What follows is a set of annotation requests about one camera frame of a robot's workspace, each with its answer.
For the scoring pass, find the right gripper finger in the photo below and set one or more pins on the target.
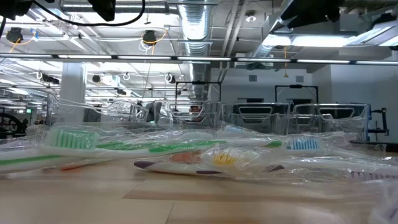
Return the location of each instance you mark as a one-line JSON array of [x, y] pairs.
[[311, 12]]

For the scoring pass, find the clear plastic bin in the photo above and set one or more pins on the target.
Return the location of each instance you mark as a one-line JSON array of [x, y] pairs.
[[186, 109], [342, 124], [77, 104], [236, 119]]

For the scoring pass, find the blue white toothbrush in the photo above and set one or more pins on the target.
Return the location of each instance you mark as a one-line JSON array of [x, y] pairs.
[[233, 128], [303, 143]]

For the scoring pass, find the green white toothbrush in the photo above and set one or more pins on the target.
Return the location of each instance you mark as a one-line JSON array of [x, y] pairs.
[[71, 138], [124, 145], [31, 160]]

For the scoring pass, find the purple white toothbrush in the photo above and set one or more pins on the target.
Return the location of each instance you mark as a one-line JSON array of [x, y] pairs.
[[311, 165], [174, 168]]

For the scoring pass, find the bright ceiling light panel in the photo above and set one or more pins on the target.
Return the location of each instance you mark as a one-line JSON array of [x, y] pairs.
[[295, 40]]

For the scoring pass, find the round ceiling fixture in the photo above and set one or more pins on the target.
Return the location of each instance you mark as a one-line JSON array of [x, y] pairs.
[[250, 18]]

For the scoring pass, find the white square column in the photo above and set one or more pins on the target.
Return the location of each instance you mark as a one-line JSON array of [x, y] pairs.
[[73, 81]]

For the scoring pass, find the horizontal light bar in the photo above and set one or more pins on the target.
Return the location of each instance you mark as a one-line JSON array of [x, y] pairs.
[[202, 58]]

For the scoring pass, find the blue panel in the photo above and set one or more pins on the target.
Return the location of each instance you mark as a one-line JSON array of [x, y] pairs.
[[369, 116]]

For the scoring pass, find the person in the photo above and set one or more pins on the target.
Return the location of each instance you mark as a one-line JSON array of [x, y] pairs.
[[195, 109]]

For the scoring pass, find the black wheel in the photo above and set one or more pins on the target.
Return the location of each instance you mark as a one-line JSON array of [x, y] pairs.
[[17, 123]]

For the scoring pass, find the orange white wrapped toothbrush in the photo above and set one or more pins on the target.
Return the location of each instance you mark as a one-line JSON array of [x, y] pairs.
[[224, 159], [71, 168]]

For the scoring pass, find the slanted silver air duct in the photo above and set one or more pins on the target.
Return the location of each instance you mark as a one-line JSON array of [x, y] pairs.
[[267, 43]]

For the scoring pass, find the black stand frame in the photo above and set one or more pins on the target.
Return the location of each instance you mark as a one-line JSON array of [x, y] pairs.
[[295, 86]]

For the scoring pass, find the round silver air duct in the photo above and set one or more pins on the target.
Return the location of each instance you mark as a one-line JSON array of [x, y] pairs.
[[195, 25]]

